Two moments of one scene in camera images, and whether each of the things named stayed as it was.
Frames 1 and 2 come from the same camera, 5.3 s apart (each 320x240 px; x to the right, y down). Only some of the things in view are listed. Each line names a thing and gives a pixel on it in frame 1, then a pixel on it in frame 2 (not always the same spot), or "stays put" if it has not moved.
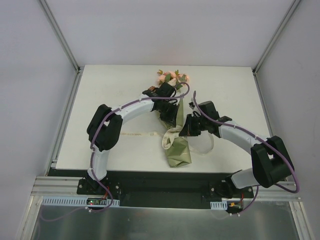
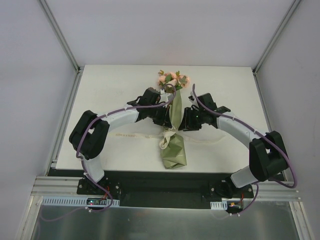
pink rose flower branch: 176,79 stays put
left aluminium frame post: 48,11 stays put
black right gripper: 191,124 -> 185,119
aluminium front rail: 54,186 stays put
